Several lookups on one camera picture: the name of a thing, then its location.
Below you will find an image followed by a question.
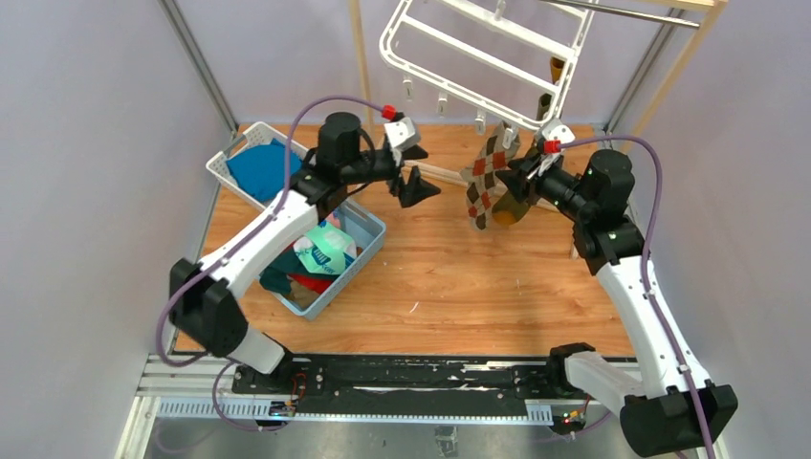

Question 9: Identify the purple cable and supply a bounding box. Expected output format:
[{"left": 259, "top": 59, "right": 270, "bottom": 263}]
[
  {"left": 543, "top": 134, "right": 717, "bottom": 459},
  {"left": 155, "top": 95, "right": 399, "bottom": 434}
]

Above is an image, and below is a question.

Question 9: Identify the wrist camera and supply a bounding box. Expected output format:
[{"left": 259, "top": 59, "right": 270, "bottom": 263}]
[
  {"left": 384, "top": 117, "right": 422, "bottom": 158},
  {"left": 530, "top": 119, "right": 576, "bottom": 178}
]

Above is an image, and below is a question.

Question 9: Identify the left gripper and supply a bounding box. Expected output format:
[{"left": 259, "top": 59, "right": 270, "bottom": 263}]
[{"left": 343, "top": 146, "right": 443, "bottom": 208}]

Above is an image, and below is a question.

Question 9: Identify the teal and white sock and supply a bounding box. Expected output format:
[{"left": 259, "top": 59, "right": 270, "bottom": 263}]
[{"left": 293, "top": 222, "right": 358, "bottom": 275}]

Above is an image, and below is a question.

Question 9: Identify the light blue plastic basket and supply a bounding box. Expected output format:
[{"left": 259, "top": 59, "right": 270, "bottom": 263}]
[{"left": 268, "top": 200, "right": 386, "bottom": 320}]

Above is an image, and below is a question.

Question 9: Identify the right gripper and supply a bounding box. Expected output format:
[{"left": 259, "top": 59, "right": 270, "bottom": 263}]
[{"left": 495, "top": 151, "right": 594, "bottom": 221}]

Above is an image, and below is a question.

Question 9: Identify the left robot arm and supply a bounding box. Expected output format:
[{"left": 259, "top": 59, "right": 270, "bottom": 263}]
[{"left": 166, "top": 106, "right": 440, "bottom": 395}]

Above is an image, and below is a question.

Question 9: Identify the argyle patterned sock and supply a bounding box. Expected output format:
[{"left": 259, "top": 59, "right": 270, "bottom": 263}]
[{"left": 460, "top": 122, "right": 520, "bottom": 230}]

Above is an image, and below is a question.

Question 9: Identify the white plastic basket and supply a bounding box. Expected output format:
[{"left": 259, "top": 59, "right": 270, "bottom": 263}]
[{"left": 206, "top": 121, "right": 288, "bottom": 211}]

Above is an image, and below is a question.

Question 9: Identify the wooden drying rack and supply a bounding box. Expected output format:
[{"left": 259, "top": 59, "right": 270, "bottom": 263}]
[{"left": 345, "top": 0, "right": 729, "bottom": 191}]

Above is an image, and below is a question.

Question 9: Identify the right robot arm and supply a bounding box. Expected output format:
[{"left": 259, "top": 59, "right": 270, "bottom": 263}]
[{"left": 495, "top": 149, "right": 738, "bottom": 457}]

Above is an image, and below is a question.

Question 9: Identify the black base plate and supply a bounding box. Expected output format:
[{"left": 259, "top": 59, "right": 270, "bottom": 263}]
[{"left": 230, "top": 354, "right": 595, "bottom": 425}]

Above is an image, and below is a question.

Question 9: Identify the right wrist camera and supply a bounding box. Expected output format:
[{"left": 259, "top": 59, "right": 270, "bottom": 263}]
[{"left": 530, "top": 119, "right": 576, "bottom": 178}]

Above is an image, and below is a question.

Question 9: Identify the white clip sock hanger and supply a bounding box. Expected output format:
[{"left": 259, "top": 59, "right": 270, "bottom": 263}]
[{"left": 378, "top": 1, "right": 600, "bottom": 145}]

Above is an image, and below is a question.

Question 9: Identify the olive striped sock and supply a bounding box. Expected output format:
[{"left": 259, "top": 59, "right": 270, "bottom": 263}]
[
  {"left": 492, "top": 94, "right": 552, "bottom": 227},
  {"left": 549, "top": 56, "right": 566, "bottom": 84}
]

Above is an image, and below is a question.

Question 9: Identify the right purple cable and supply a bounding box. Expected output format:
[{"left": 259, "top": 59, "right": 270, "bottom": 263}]
[{"left": 543, "top": 134, "right": 717, "bottom": 459}]

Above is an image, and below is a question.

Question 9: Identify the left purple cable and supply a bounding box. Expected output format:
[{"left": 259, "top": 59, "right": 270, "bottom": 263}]
[{"left": 155, "top": 95, "right": 399, "bottom": 434}]

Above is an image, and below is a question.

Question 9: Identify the dark green sock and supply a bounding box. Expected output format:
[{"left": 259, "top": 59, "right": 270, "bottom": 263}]
[{"left": 258, "top": 249, "right": 307, "bottom": 295}]

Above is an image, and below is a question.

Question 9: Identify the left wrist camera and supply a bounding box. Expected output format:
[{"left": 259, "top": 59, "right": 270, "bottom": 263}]
[{"left": 384, "top": 117, "right": 422, "bottom": 158}]

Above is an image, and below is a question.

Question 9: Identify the blue cloth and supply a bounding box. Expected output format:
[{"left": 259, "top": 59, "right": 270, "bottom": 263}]
[{"left": 231, "top": 142, "right": 301, "bottom": 202}]

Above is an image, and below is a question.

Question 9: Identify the beige sock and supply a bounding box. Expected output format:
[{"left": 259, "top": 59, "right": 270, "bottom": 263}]
[{"left": 288, "top": 273, "right": 336, "bottom": 295}]

